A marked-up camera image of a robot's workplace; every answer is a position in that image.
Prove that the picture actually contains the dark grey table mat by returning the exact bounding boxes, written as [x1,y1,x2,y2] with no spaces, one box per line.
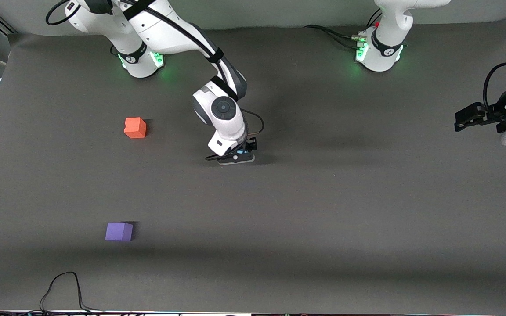
[0,15,506,315]

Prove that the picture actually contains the looped black cable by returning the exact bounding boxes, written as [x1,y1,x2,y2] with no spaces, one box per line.
[40,271,106,315]

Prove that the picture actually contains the black left arm base cable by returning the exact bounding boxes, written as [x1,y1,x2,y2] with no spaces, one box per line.
[304,9,383,50]

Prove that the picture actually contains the purple foam block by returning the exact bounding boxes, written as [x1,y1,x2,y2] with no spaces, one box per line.
[105,222,134,242]

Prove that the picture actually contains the orange foam block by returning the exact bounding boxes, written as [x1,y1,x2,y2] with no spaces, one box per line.
[124,117,147,139]

